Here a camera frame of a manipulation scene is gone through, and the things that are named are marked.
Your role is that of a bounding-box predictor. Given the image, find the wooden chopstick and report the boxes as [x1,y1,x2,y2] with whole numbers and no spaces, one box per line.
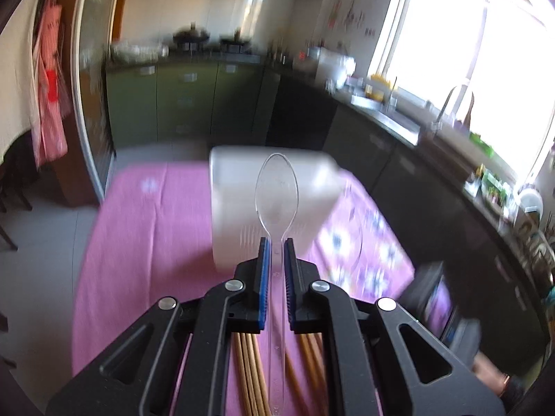
[296,333,328,415]
[247,333,271,415]
[233,333,259,416]

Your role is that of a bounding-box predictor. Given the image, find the clear plastic spoon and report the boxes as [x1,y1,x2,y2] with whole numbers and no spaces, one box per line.
[255,152,298,415]

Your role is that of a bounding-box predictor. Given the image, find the steel kitchen sink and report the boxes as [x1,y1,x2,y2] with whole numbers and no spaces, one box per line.
[349,96,420,147]

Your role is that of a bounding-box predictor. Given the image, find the steel kitchen faucet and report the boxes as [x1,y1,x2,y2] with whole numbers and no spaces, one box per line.
[431,83,475,133]

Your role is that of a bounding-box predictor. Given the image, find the green kitchen cabinets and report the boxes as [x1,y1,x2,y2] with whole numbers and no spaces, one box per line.
[105,57,280,150]

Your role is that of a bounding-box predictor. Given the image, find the dark lower counter cabinets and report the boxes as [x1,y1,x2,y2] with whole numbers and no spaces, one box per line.
[266,66,550,376]

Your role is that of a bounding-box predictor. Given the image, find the white plastic utensil holder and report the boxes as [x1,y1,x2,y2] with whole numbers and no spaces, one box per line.
[209,146,345,271]

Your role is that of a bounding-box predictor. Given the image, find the red checkered apron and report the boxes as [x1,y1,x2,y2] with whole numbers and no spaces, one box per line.
[31,0,72,167]

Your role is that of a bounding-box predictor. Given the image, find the white hanging cloth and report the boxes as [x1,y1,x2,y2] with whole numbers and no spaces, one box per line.
[0,0,39,160]

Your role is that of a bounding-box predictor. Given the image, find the white rice cooker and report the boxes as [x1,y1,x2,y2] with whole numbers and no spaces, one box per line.
[314,48,356,89]

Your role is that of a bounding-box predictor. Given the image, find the plastic bag on counter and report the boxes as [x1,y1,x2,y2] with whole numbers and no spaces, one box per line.
[110,41,169,64]

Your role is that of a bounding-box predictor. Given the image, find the black wok with lid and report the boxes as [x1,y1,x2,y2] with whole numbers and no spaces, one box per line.
[173,23,210,52]

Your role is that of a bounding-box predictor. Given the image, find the black frying pan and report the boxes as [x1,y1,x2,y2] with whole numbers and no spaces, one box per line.
[219,30,251,54]

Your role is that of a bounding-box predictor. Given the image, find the sliding glass door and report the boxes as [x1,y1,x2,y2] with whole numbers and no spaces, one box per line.
[70,0,117,202]

